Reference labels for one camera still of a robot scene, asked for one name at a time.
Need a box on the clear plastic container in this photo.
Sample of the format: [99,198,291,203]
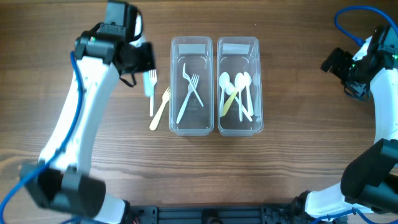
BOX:
[169,36,214,136]
[217,37,264,136]

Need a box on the left clear plastic container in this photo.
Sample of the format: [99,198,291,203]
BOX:
[169,36,214,136]

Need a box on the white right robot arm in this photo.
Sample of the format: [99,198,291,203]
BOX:
[291,47,397,223]

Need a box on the white plastic spoon wide handle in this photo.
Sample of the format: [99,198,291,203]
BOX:
[243,72,254,116]

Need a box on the white plastic fork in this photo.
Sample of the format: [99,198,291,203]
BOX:
[149,69,157,117]
[182,64,204,107]
[177,74,199,124]

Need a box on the white plastic spoon slanted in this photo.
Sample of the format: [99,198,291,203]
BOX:
[219,72,229,117]

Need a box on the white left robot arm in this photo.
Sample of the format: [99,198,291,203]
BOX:
[20,26,155,223]

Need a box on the yellow plastic fork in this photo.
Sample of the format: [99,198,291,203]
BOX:
[149,87,170,131]

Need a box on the right clear plastic container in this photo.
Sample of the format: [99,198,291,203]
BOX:
[217,37,264,136]

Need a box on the white plastic spoon in container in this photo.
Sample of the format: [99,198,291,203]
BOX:
[225,83,252,122]

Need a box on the yellow plastic spoon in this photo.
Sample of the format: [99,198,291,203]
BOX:
[222,88,238,116]

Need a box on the light blue plastic fork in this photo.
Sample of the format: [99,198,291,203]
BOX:
[143,71,155,97]

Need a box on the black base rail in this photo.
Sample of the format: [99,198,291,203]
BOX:
[127,204,315,224]

